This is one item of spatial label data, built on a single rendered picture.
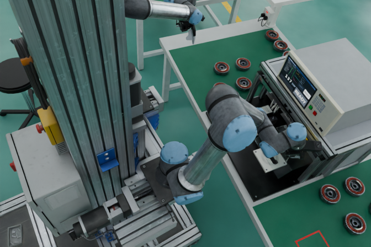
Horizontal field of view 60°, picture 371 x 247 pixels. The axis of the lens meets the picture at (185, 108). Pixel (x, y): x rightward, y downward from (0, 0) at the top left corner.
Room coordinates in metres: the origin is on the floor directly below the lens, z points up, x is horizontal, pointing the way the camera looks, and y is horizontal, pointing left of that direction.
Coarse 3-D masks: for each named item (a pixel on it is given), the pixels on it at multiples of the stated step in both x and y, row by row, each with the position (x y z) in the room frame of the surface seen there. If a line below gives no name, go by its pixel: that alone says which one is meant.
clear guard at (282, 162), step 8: (280, 128) 1.01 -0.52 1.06; (304, 152) 0.89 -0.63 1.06; (312, 152) 0.90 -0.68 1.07; (320, 152) 0.90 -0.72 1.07; (280, 160) 0.83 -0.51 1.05; (288, 160) 0.82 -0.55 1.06; (296, 160) 0.83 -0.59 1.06; (304, 160) 0.84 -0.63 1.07; (312, 160) 0.85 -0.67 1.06; (272, 168) 0.80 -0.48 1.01; (280, 168) 0.79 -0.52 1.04; (288, 168) 0.78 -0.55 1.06; (296, 168) 0.79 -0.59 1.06; (280, 176) 0.75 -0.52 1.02
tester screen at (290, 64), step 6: (288, 60) 1.32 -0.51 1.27; (288, 66) 1.31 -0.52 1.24; (294, 66) 1.27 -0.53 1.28; (282, 72) 1.32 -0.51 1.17; (288, 72) 1.29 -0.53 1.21; (294, 72) 1.26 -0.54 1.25; (300, 72) 1.23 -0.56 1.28; (282, 78) 1.31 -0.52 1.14; (294, 78) 1.24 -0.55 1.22; (300, 78) 1.21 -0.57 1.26; (306, 78) 1.19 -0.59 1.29; (294, 84) 1.23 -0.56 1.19; (306, 84) 1.17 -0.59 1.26; (300, 90) 1.18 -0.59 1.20; (306, 90) 1.15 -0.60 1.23; (312, 90) 1.13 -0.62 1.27
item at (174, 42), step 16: (208, 32) 2.09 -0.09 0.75; (224, 32) 2.12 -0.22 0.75; (240, 32) 2.15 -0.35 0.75; (176, 48) 1.84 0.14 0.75; (192, 96) 1.39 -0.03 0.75; (256, 96) 1.48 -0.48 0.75; (208, 128) 1.15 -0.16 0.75; (224, 160) 0.94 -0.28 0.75; (320, 176) 0.94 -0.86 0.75; (240, 192) 0.76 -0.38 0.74; (256, 224) 0.60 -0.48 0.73
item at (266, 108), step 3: (267, 105) 1.28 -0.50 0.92; (273, 105) 1.30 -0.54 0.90; (264, 108) 1.25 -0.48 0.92; (267, 108) 1.25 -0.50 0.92; (270, 108) 1.26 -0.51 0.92; (273, 108) 1.28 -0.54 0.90; (279, 108) 1.29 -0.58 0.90; (267, 111) 1.23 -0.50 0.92; (270, 111) 1.23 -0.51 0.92; (276, 111) 1.26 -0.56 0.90; (279, 111) 1.26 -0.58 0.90; (282, 111) 1.27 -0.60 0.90; (267, 114) 1.21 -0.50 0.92; (270, 114) 1.22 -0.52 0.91; (273, 114) 1.23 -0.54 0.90; (276, 114) 1.24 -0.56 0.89; (273, 117) 1.25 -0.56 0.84
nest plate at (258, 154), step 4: (256, 152) 1.01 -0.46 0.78; (260, 152) 1.02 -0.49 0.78; (256, 156) 0.99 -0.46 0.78; (260, 156) 0.99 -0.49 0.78; (260, 160) 0.96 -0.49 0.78; (264, 160) 0.97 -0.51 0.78; (264, 164) 0.94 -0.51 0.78; (268, 164) 0.95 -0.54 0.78; (264, 168) 0.92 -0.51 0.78; (268, 168) 0.92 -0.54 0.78
